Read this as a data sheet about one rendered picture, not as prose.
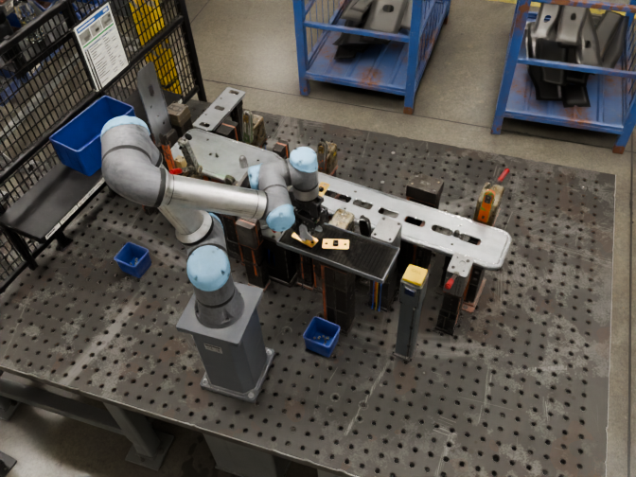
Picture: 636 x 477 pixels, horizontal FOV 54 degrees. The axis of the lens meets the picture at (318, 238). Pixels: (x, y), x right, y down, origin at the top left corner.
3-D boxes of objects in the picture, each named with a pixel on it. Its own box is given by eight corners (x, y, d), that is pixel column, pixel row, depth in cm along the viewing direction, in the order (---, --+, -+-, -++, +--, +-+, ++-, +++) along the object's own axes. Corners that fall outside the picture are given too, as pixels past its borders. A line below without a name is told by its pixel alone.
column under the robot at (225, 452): (281, 489, 262) (264, 426, 212) (215, 468, 269) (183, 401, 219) (304, 423, 281) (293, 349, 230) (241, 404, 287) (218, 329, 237)
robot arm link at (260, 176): (252, 187, 164) (292, 180, 165) (245, 160, 171) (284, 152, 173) (256, 208, 170) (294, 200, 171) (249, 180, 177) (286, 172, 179)
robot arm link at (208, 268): (196, 309, 178) (186, 282, 168) (191, 273, 187) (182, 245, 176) (238, 301, 180) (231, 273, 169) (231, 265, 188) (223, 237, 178)
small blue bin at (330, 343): (342, 339, 227) (341, 326, 221) (329, 361, 222) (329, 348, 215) (315, 327, 231) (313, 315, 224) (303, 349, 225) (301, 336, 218)
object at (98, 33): (131, 65, 267) (109, -3, 243) (97, 95, 254) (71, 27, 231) (127, 63, 267) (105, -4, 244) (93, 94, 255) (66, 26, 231)
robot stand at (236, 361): (255, 403, 213) (238, 344, 182) (200, 387, 217) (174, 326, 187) (275, 352, 225) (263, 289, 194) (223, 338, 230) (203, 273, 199)
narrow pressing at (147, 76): (173, 129, 261) (153, 59, 235) (157, 146, 255) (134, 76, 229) (171, 128, 261) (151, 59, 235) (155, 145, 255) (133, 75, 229)
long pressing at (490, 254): (516, 229, 220) (517, 226, 219) (498, 275, 207) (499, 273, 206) (191, 127, 263) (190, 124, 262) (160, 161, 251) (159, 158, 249)
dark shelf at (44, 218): (185, 100, 273) (184, 95, 271) (44, 244, 223) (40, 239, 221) (144, 88, 280) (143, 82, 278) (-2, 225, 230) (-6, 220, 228)
